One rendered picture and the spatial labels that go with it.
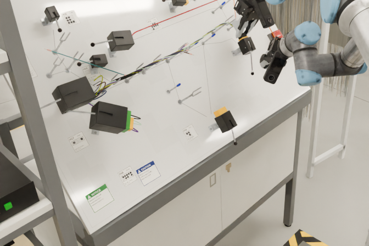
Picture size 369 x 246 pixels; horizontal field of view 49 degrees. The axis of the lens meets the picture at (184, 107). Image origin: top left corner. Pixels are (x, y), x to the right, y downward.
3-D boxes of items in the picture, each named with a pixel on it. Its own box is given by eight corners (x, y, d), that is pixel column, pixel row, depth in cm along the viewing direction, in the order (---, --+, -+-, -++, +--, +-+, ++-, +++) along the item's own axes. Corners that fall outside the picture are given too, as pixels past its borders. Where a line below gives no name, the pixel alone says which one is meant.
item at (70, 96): (16, 112, 115) (26, 96, 104) (71, 91, 125) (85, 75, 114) (27, 133, 115) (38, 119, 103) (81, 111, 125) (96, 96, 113)
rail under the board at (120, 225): (311, 102, 187) (312, 90, 184) (96, 253, 119) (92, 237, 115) (300, 99, 191) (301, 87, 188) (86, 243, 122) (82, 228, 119)
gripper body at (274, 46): (286, 49, 152) (302, 38, 140) (279, 69, 150) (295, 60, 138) (268, 40, 151) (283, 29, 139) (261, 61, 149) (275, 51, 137)
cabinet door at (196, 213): (222, 231, 175) (219, 157, 156) (119, 318, 143) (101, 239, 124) (218, 229, 176) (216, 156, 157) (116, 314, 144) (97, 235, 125)
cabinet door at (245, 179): (294, 172, 206) (300, 104, 187) (223, 231, 175) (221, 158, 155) (290, 169, 208) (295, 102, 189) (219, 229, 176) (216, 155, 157)
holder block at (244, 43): (242, 55, 161) (249, 51, 158) (237, 42, 162) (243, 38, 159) (250, 52, 164) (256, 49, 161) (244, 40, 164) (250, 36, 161)
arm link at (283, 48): (301, 57, 134) (279, 46, 133) (294, 61, 138) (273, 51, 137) (307, 37, 136) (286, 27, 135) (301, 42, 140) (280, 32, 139)
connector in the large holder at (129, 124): (121, 113, 122) (126, 109, 118) (129, 115, 123) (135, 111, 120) (119, 132, 120) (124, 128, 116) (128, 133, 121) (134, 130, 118)
